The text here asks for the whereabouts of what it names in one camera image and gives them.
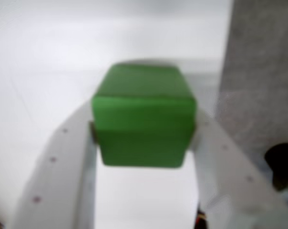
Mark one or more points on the green cube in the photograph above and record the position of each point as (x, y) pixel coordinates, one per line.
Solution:
(144, 119)

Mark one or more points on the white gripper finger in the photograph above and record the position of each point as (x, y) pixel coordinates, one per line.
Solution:
(53, 181)
(229, 186)

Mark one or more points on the black clamp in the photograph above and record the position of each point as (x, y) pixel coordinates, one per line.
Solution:
(281, 162)

